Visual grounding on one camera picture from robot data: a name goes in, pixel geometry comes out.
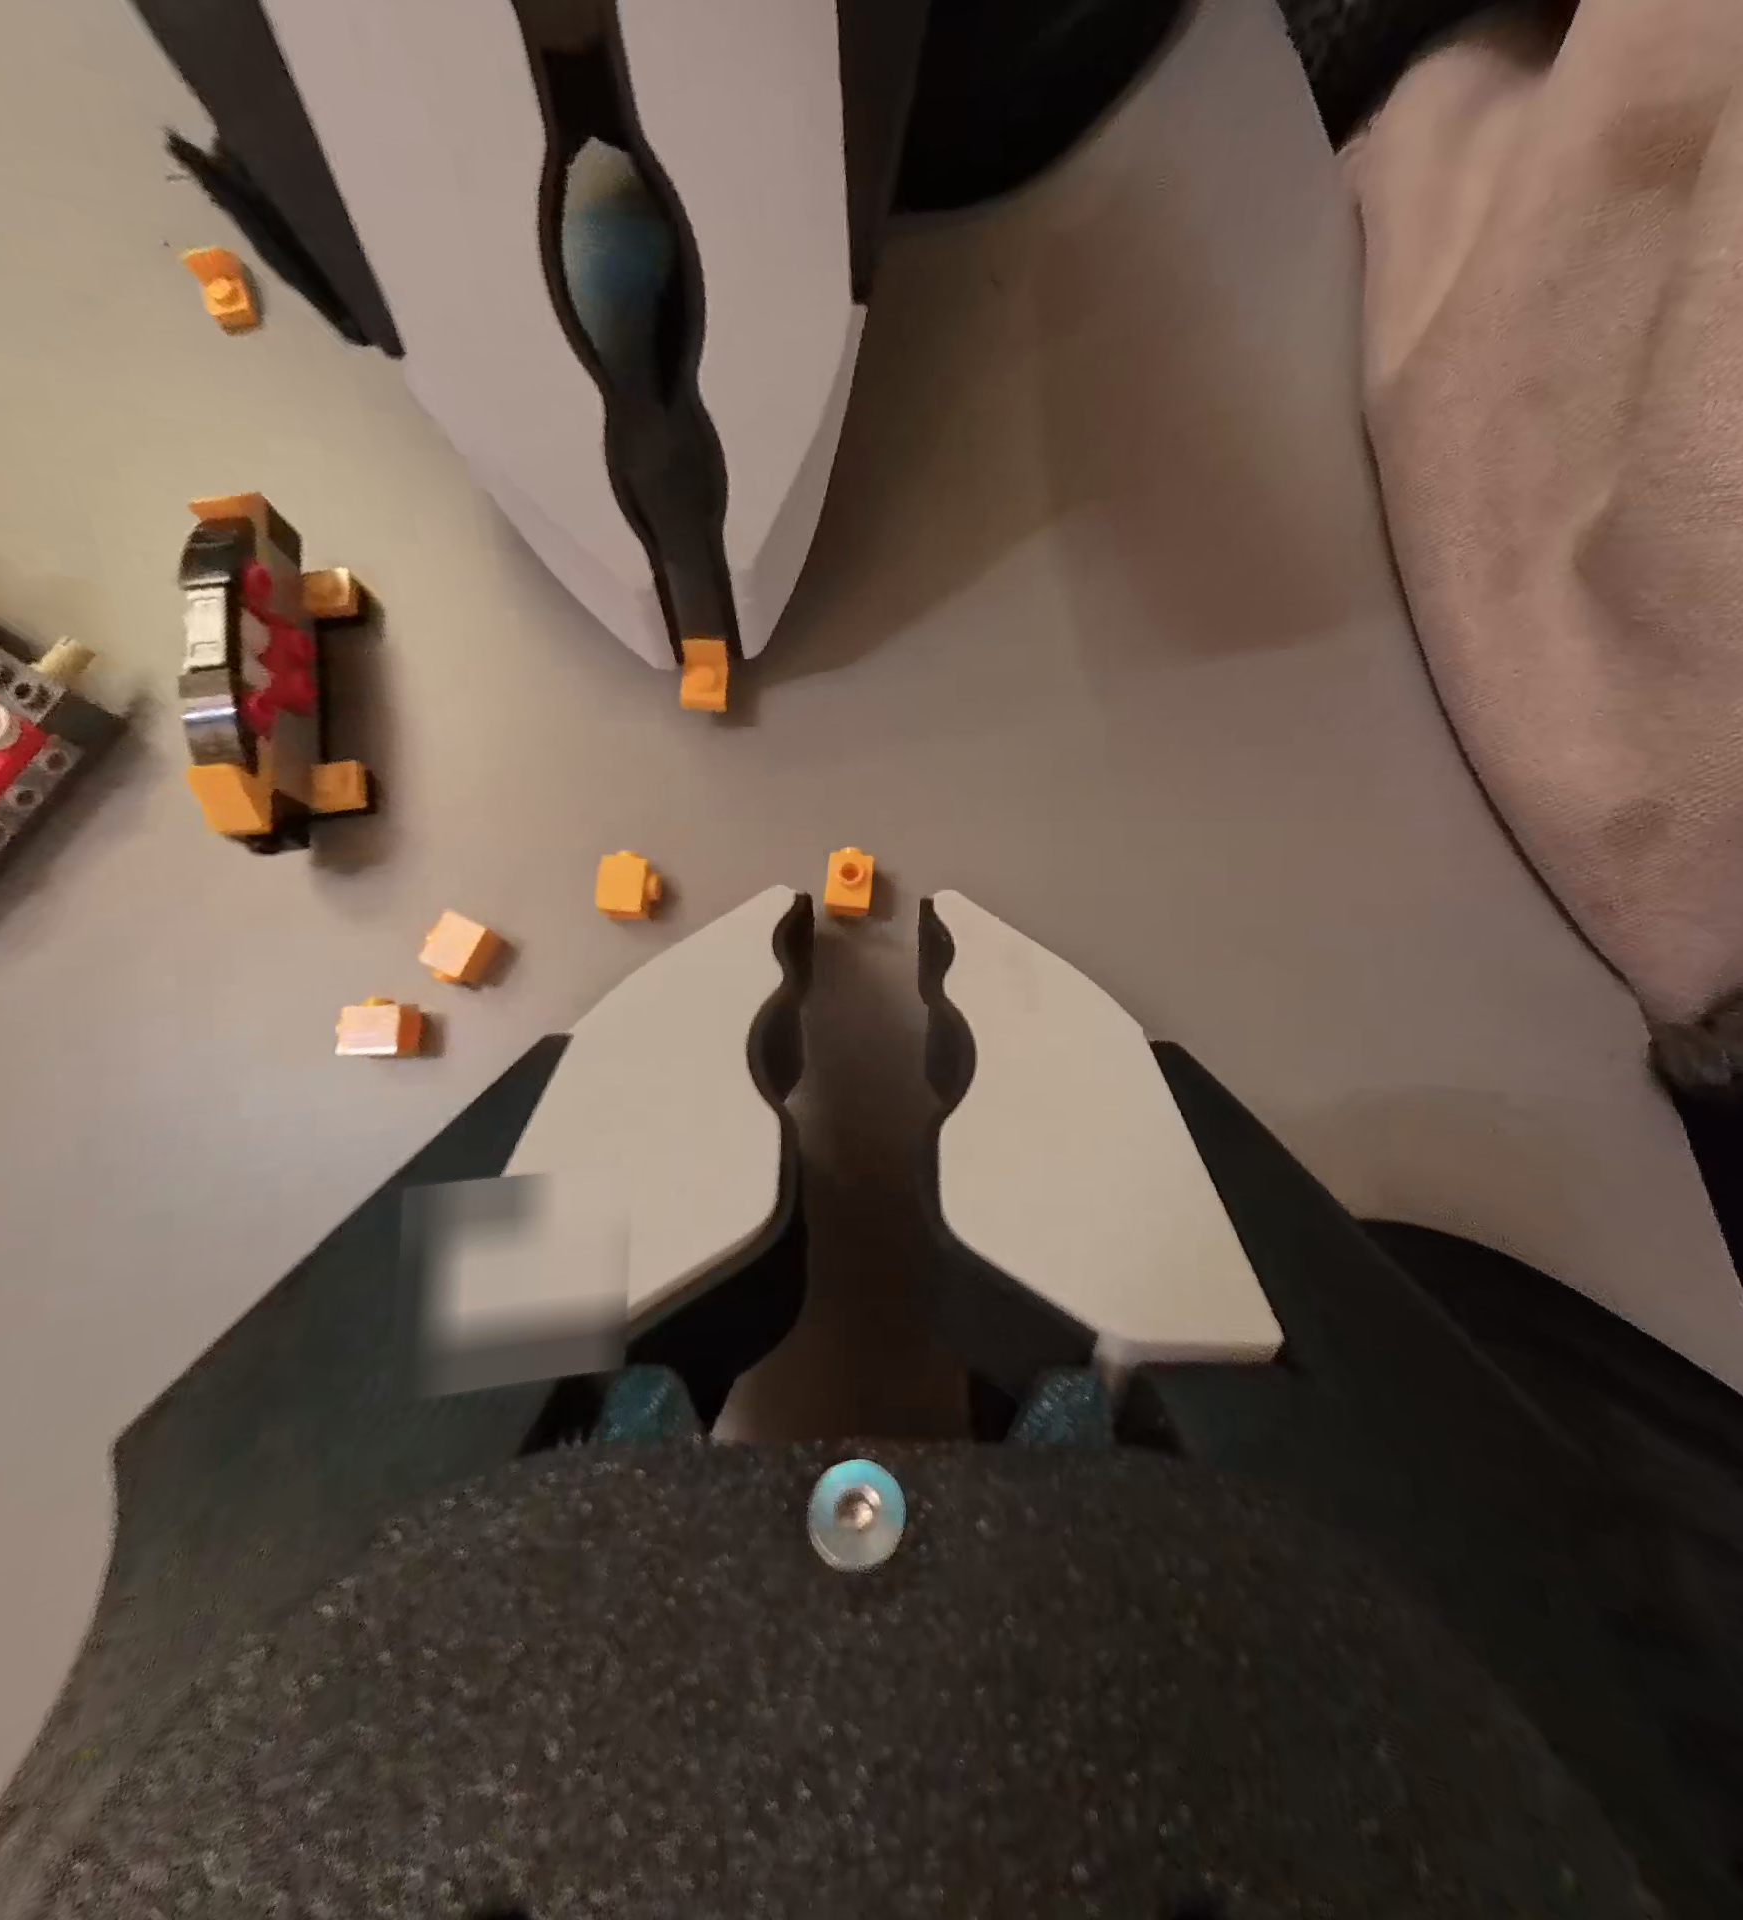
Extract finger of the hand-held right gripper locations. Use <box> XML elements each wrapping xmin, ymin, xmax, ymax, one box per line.
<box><xmin>612</xmin><ymin>0</ymin><xmax>874</xmax><ymax>664</ymax></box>
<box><xmin>263</xmin><ymin>0</ymin><xmax>672</xmax><ymax>672</ymax></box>

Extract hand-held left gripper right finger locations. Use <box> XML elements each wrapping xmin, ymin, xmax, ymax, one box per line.
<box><xmin>916</xmin><ymin>890</ymin><xmax>1285</xmax><ymax>1420</ymax></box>

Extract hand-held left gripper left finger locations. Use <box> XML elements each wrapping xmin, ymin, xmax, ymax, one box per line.
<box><xmin>509</xmin><ymin>886</ymin><xmax>816</xmax><ymax>1427</ymax></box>

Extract black red orange lego subassembly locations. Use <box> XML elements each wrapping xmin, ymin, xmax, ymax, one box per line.
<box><xmin>179</xmin><ymin>492</ymin><xmax>369</xmax><ymax>857</ymax></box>

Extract person's black trousers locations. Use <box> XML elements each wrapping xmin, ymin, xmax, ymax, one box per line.
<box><xmin>1412</xmin><ymin>1081</ymin><xmax>1743</xmax><ymax>1920</ymax></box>

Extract beige sweatshirt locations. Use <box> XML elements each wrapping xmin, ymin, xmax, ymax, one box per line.
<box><xmin>1335</xmin><ymin>0</ymin><xmax>1743</xmax><ymax>1036</ymax></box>

